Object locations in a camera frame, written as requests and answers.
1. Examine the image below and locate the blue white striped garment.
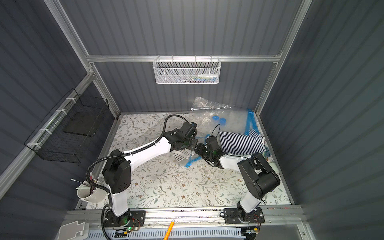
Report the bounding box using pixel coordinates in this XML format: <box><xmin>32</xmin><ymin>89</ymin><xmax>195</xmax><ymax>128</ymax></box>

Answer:
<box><xmin>219</xmin><ymin>129</ymin><xmax>266</xmax><ymax>156</ymax></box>

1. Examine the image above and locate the clear vacuum bag blue zipper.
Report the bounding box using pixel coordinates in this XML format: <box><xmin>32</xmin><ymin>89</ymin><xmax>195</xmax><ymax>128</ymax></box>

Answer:
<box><xmin>191</xmin><ymin>97</ymin><xmax>244</xmax><ymax>134</ymax></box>

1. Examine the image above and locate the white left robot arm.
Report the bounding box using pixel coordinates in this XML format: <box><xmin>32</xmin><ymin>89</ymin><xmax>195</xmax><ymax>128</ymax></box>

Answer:
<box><xmin>102</xmin><ymin>122</ymin><xmax>198</xmax><ymax>217</ymax></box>

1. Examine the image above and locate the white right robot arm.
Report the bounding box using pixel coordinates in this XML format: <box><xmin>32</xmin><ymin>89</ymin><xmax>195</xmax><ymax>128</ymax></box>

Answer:
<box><xmin>195</xmin><ymin>136</ymin><xmax>281</xmax><ymax>214</ymax></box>

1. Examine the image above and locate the blue valve cap on bag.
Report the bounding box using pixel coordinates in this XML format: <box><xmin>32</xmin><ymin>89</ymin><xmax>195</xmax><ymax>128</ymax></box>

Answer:
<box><xmin>212</xmin><ymin>116</ymin><xmax>220</xmax><ymax>122</ymax></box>

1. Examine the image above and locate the black white striped garment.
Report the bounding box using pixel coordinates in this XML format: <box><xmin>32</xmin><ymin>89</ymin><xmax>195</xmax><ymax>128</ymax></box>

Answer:
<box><xmin>173</xmin><ymin>149</ymin><xmax>193</xmax><ymax>167</ymax></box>

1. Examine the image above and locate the blue round valve cap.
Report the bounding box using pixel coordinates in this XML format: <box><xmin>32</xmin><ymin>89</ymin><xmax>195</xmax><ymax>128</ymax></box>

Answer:
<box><xmin>219</xmin><ymin>118</ymin><xmax>227</xmax><ymax>126</ymax></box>

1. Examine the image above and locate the orange pencil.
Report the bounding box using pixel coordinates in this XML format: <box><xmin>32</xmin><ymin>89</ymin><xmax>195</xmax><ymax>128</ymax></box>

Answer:
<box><xmin>164</xmin><ymin>220</ymin><xmax>175</xmax><ymax>240</ymax></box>

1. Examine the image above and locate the white pen cup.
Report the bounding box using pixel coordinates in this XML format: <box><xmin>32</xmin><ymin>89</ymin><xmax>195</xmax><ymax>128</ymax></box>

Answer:
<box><xmin>76</xmin><ymin>181</ymin><xmax>107</xmax><ymax>204</ymax></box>

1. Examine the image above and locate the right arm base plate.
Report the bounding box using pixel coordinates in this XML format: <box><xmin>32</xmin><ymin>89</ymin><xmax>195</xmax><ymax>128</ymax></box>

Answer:
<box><xmin>220</xmin><ymin>207</ymin><xmax>265</xmax><ymax>225</ymax></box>

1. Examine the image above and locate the white wire wall basket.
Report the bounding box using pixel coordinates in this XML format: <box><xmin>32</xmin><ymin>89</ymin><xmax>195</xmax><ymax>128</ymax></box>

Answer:
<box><xmin>153</xmin><ymin>60</ymin><xmax>222</xmax><ymax>85</ymax></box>

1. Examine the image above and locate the white vented cable duct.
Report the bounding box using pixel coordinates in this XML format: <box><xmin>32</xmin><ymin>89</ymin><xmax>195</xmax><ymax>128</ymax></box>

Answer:
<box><xmin>106</xmin><ymin>227</ymin><xmax>246</xmax><ymax>240</ymax></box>

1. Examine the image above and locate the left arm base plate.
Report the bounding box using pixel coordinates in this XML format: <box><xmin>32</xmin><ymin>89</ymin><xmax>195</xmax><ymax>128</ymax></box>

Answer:
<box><xmin>104</xmin><ymin>210</ymin><xmax>147</xmax><ymax>228</ymax></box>

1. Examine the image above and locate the black corrugated cable conduit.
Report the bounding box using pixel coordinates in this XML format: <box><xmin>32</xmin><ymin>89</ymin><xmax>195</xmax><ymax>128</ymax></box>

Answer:
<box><xmin>84</xmin><ymin>114</ymin><xmax>190</xmax><ymax>240</ymax></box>

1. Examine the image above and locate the black wire wall basket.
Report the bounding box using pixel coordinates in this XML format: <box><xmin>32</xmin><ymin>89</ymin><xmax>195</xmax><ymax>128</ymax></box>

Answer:
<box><xmin>24</xmin><ymin>90</ymin><xmax>110</xmax><ymax>164</ymax></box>

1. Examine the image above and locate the white plastic bracket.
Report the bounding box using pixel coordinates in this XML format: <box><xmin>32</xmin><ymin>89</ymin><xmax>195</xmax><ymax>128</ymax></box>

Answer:
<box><xmin>58</xmin><ymin>221</ymin><xmax>90</xmax><ymax>240</ymax></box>

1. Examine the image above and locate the aluminium corner frame post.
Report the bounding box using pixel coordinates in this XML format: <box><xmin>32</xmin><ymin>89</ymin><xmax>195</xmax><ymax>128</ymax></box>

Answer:
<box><xmin>254</xmin><ymin>0</ymin><xmax>313</xmax><ymax>116</ymax></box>

